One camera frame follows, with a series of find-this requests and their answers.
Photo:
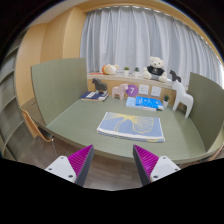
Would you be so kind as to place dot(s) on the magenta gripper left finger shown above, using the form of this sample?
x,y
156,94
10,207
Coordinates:
x,y
75,167

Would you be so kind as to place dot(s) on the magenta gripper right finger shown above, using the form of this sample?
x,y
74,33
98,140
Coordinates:
x,y
151,167

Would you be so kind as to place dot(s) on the blue yellow leaf towel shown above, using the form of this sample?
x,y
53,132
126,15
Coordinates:
x,y
131,127

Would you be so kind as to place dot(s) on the wooden chair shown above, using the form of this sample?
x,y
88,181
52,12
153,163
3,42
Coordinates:
x,y
44,135

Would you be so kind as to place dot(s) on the blue book stack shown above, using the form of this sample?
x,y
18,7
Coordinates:
x,y
144,103

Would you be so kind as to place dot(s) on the grey shelf unit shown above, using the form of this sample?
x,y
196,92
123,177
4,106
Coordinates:
x,y
14,134

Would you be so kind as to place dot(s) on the small potted plant on table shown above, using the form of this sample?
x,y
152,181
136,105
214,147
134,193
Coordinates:
x,y
165,101

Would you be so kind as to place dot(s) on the dark blue book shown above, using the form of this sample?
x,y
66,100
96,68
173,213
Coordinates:
x,y
93,96

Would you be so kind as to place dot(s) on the white card right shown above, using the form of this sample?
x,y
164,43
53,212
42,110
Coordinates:
x,y
155,91

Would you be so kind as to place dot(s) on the white card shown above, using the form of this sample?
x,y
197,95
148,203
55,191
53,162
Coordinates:
x,y
143,89
155,91

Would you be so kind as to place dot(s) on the white card left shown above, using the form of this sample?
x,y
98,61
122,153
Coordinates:
x,y
143,89

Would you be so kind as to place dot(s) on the white wooden horse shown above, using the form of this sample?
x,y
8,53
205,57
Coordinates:
x,y
182,97

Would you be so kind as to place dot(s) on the green right partition panel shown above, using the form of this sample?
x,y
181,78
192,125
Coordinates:
x,y
207,113

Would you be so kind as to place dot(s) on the green partition panel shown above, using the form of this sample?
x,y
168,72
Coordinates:
x,y
207,113
57,85

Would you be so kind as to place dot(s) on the purple number seven disc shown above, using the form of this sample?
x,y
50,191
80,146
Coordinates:
x,y
132,90

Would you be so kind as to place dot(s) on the pink wooden horse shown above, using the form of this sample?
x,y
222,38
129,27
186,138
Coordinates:
x,y
120,91

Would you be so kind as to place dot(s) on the green left partition panel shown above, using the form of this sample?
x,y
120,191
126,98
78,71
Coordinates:
x,y
57,85

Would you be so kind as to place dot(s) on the dark grey wooden horse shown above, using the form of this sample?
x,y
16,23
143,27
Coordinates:
x,y
99,86

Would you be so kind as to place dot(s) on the small black horse figure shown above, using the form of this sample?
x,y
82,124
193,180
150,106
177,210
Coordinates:
x,y
175,76

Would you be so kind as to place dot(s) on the white teddy bear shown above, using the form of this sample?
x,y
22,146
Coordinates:
x,y
155,70

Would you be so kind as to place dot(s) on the small potted plant middle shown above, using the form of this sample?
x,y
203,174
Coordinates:
x,y
136,72

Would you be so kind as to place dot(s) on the small potted plant left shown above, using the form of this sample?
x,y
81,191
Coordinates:
x,y
126,71

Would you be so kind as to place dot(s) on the orange white plush toy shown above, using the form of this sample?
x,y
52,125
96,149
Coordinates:
x,y
109,69

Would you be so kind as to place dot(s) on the grey curtain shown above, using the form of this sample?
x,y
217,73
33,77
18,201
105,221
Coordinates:
x,y
129,36

